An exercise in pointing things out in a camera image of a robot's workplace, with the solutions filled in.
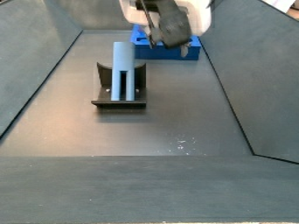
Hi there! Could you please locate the blue shape-sorter base block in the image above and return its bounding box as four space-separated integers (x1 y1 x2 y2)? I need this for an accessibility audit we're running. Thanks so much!
131 24 202 60

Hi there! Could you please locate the light blue square-circle object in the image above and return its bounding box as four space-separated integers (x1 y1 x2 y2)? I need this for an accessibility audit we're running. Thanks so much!
111 42 135 101

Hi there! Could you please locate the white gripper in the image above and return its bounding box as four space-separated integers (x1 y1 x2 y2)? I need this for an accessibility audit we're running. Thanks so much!
119 0 211 58

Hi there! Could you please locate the black curved fixture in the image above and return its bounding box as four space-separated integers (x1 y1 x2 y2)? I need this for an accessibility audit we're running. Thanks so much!
91 64 147 109

